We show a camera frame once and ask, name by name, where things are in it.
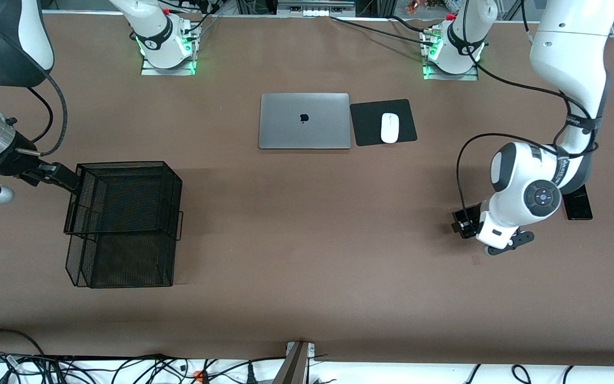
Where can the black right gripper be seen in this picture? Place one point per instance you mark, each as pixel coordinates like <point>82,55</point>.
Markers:
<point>19,160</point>

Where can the small black flip phone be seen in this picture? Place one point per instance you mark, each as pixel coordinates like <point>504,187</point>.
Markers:
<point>464,213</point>

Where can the large black cracked smartphone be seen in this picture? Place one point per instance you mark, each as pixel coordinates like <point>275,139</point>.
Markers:
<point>579,208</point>

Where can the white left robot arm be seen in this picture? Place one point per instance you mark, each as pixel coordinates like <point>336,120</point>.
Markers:
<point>573,53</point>

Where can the black mesh two-tier tray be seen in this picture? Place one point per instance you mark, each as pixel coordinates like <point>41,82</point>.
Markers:
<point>126,256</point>

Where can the white computer mouse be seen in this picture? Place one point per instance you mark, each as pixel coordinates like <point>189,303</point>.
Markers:
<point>389,128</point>

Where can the black mouse pad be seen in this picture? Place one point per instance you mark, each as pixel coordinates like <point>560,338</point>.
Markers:
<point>365,128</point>

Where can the silver closed laptop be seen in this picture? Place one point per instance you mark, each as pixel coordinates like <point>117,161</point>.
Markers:
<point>285,128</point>

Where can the grey power strip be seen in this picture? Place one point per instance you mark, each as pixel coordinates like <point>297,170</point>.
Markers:
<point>315,8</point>

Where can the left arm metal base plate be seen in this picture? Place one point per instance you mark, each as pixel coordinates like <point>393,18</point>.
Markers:
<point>472,77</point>

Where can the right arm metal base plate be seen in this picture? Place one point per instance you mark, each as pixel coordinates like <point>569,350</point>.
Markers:
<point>150,71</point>

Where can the grey metal camera post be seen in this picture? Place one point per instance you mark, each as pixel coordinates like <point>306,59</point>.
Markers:
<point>293,368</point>

